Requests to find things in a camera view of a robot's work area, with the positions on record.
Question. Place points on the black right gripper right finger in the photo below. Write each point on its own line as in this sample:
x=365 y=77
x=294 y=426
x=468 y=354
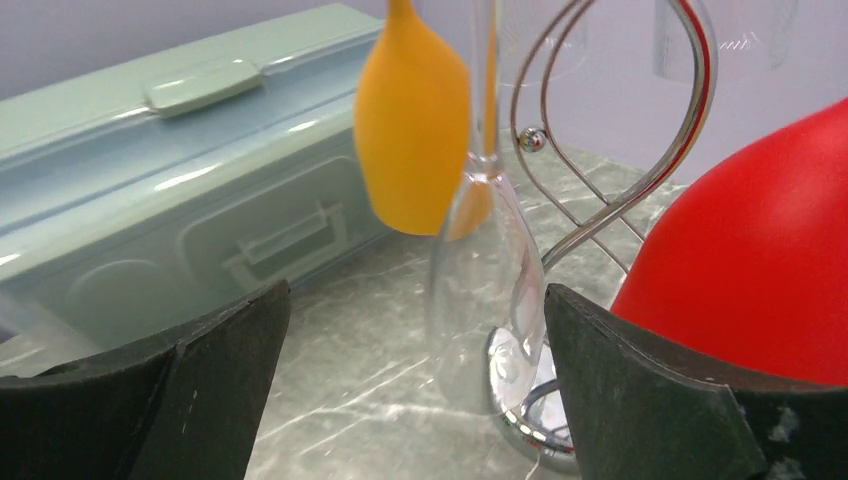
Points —
x=640 y=406

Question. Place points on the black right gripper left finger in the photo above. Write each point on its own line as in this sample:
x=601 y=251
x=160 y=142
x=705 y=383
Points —
x=185 y=403

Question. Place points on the red plastic goblet back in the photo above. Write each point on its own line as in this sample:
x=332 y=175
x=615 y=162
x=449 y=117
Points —
x=749 y=263

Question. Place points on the orange plastic goblet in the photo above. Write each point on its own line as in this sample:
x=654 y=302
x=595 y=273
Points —
x=411 y=123

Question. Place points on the green plastic storage box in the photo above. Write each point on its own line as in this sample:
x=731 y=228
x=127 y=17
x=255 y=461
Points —
x=143 y=195

